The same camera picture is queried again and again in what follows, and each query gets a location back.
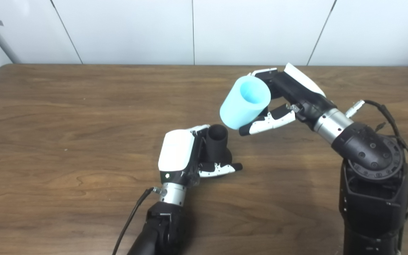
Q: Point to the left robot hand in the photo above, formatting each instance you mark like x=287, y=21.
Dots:
x=175, y=150

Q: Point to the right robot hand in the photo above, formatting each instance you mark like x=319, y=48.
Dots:
x=303, y=94

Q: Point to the black nozzle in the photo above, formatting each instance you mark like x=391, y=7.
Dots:
x=218, y=145

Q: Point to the light blue plastic cup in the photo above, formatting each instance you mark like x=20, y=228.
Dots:
x=237, y=109

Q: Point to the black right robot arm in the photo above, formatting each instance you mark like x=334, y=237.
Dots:
x=374, y=198

